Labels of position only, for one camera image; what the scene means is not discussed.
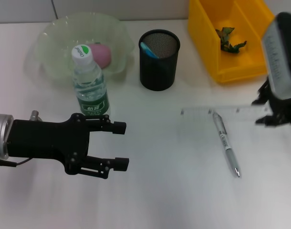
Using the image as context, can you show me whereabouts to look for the pink peach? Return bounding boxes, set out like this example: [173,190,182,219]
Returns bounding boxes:
[88,42,112,70]

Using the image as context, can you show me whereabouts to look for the blue scissors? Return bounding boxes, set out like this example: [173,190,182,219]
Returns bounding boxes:
[140,42,161,59]

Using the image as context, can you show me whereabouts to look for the black mesh pen cup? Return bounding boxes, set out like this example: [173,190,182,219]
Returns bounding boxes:
[138,29,181,91]

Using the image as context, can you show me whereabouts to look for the silver ballpoint pen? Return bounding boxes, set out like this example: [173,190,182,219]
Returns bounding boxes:
[211,111,241,178]

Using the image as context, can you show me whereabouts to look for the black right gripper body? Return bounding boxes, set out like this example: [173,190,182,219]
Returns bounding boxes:
[266,94,291,125]

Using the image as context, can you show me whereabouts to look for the clear plastic ruler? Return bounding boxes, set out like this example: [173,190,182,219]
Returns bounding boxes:
[180,104,273,120]

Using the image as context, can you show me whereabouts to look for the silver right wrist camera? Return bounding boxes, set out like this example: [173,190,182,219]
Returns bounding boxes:
[260,11,291,101]

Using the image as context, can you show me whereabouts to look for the green plastic wrapper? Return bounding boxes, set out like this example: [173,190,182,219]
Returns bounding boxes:
[215,26,248,55]

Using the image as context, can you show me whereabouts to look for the yellow plastic bin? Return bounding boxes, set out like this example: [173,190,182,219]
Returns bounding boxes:
[187,0,275,84]

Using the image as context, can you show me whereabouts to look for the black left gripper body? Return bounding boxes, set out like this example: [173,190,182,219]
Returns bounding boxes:
[6,113,91,176]

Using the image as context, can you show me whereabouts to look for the translucent green fruit bowl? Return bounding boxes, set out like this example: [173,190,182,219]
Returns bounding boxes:
[28,13,134,83]

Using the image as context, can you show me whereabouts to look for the clear green-label water bottle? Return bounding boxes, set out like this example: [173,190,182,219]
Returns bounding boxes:
[71,44,112,120]

